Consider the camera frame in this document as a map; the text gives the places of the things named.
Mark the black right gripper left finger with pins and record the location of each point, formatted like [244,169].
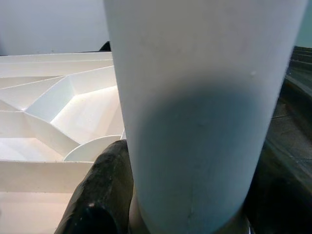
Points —
[102,190]

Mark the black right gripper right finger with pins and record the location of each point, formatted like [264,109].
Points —
[280,207]

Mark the white plastic table top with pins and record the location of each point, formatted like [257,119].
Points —
[48,122]

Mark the white plastic table leg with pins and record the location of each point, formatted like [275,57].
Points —
[195,109]

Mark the black plastic sheet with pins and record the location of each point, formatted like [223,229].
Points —
[292,97]

